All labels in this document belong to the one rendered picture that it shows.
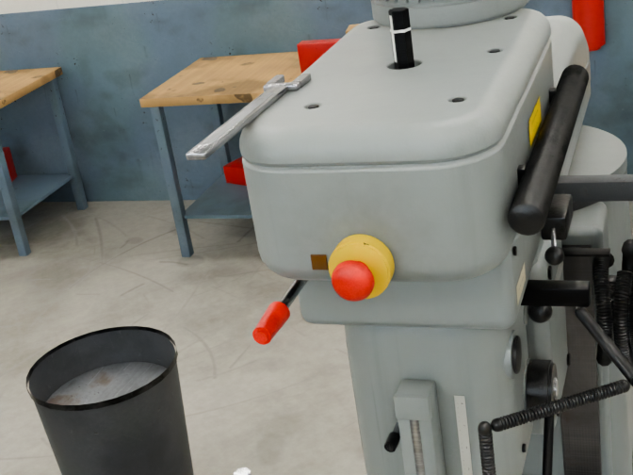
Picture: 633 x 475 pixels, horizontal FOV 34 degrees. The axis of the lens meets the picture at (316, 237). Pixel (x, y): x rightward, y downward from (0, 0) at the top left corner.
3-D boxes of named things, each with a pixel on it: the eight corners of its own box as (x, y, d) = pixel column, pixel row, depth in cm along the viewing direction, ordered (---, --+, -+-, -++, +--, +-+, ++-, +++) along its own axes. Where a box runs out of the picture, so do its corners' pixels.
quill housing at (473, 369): (525, 555, 125) (505, 319, 112) (359, 538, 132) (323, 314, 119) (544, 459, 141) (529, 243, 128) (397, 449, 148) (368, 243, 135)
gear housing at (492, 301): (518, 335, 109) (511, 248, 105) (298, 328, 117) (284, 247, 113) (556, 207, 137) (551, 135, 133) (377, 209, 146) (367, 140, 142)
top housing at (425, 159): (504, 292, 96) (491, 126, 90) (243, 287, 105) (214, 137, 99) (560, 124, 136) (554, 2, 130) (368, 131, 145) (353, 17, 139)
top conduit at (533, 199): (546, 237, 96) (543, 202, 95) (500, 237, 97) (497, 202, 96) (589, 90, 134) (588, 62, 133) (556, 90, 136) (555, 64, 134)
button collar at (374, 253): (393, 301, 98) (385, 242, 96) (332, 299, 100) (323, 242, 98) (398, 290, 100) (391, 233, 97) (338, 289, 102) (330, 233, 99)
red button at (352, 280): (373, 306, 95) (367, 267, 94) (332, 305, 97) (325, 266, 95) (382, 289, 98) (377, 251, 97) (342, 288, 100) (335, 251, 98)
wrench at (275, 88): (216, 160, 93) (214, 152, 92) (176, 161, 94) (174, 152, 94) (311, 79, 113) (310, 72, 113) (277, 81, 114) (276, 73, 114)
